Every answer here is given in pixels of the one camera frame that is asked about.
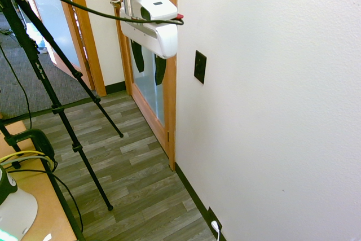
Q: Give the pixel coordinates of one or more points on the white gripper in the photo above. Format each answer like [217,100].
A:
[166,40]

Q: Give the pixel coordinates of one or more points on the dark baseboard strip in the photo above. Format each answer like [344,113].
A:
[115,87]
[194,193]

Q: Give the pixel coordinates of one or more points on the wooden door with glass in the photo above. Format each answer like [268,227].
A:
[169,105]

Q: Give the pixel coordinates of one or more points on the red plastic tab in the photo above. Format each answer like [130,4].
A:
[180,16]

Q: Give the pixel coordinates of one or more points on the black clamp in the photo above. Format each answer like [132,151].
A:
[42,142]

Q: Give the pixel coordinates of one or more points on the black light switch plate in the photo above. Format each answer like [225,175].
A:
[200,67]

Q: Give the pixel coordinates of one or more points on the wooden door frame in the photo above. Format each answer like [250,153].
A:
[91,46]

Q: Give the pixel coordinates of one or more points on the black camera tripod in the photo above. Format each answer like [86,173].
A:
[57,109]

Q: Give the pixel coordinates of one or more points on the black wall outlet plate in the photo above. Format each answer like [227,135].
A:
[212,215]

